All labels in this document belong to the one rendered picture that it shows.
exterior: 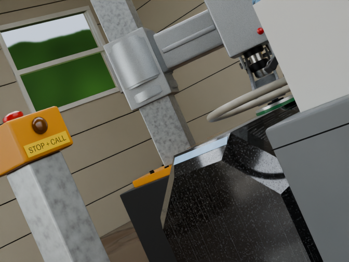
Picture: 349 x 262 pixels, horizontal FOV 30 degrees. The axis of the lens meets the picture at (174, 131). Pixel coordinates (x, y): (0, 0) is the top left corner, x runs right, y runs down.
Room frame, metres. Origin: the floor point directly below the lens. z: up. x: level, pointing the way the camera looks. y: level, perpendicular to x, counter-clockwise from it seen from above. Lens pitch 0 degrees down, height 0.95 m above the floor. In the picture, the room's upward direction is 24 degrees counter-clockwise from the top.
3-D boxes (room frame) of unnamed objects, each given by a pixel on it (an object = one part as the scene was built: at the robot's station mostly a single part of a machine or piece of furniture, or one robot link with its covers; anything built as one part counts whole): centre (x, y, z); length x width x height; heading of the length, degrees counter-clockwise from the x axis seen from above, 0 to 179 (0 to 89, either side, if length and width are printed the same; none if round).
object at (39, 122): (1.16, 0.22, 1.05); 0.03 x 0.02 x 0.03; 139
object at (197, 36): (3.80, -0.17, 1.39); 0.74 x 0.34 x 0.25; 83
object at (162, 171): (3.82, 0.02, 0.76); 0.49 x 0.49 x 0.05; 49
